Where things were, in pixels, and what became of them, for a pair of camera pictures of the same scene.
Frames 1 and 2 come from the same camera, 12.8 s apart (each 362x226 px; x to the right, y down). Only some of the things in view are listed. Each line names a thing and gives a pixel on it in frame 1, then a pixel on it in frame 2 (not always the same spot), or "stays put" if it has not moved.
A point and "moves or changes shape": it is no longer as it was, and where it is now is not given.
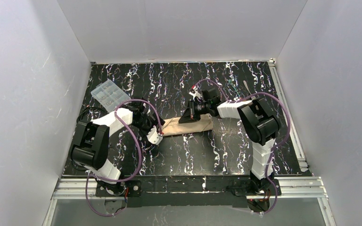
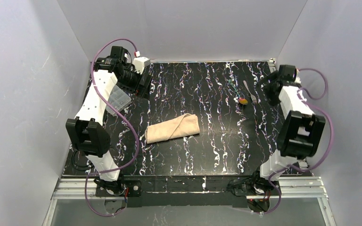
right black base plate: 244,187 stays put
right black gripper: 192,110 → 270,92
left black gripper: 151,121 → 144,85
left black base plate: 134,187 stays put
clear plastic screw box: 109,94 stays put
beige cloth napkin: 171,126 moves or changes shape
